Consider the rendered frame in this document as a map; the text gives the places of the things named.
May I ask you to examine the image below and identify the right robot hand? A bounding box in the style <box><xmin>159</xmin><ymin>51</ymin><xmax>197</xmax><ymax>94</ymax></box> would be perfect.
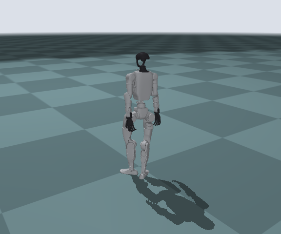
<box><xmin>153</xmin><ymin>108</ymin><xmax>161</xmax><ymax>126</ymax></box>

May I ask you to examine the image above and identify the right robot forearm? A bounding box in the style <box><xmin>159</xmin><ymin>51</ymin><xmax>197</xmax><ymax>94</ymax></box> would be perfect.
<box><xmin>152</xmin><ymin>95</ymin><xmax>160</xmax><ymax>112</ymax></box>

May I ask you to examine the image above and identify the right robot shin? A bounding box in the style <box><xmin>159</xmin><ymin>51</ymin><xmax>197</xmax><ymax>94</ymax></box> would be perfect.
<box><xmin>140</xmin><ymin>142</ymin><xmax>150</xmax><ymax>174</ymax></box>

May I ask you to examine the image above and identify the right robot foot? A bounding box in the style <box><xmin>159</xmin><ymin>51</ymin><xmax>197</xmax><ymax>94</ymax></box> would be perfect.
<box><xmin>139</xmin><ymin>170</ymin><xmax>149</xmax><ymax>179</ymax></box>

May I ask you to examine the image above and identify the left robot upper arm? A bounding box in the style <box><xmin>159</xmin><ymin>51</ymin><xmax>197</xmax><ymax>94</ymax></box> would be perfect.
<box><xmin>125</xmin><ymin>73</ymin><xmax>136</xmax><ymax>98</ymax></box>

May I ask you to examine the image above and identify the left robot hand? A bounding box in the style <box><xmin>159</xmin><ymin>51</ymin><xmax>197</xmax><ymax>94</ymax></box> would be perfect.
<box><xmin>125</xmin><ymin>112</ymin><xmax>136</xmax><ymax>132</ymax></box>

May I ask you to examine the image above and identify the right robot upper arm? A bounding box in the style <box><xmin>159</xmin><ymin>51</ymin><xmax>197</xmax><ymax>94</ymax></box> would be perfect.
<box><xmin>151</xmin><ymin>73</ymin><xmax>158</xmax><ymax>97</ymax></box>

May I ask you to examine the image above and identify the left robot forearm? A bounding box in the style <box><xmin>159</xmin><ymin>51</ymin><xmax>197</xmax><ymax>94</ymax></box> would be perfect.
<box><xmin>124</xmin><ymin>93</ymin><xmax>132</xmax><ymax>117</ymax></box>

